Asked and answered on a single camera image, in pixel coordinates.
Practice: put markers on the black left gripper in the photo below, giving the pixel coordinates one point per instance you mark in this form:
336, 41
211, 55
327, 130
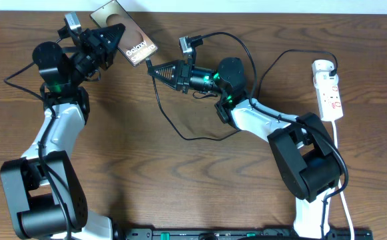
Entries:
95, 44

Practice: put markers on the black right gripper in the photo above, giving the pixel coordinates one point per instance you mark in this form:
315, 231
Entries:
183, 74

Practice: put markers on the gold Galaxy smartphone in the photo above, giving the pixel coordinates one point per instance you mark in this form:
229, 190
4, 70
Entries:
135, 44

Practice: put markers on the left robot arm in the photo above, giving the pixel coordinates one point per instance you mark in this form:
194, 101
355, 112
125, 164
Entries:
44, 196

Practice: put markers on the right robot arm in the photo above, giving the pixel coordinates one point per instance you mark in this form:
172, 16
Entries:
309, 163

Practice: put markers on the white USB charger plug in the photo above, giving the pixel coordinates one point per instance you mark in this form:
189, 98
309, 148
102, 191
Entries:
322, 65

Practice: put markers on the white power strip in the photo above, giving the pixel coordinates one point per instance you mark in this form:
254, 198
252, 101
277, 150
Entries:
328, 96

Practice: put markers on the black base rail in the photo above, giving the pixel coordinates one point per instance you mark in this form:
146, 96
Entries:
272, 232

